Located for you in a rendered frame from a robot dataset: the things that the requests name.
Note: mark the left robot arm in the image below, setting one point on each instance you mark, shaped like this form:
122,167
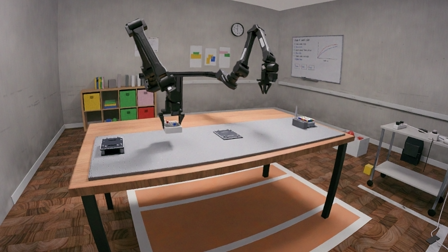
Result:
270,67

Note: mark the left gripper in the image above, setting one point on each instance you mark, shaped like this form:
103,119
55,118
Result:
264,83

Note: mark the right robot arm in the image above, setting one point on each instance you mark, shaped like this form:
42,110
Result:
155,73

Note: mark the white tube rack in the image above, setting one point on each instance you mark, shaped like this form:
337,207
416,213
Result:
170,129

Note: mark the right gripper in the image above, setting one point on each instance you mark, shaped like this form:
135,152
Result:
181,116

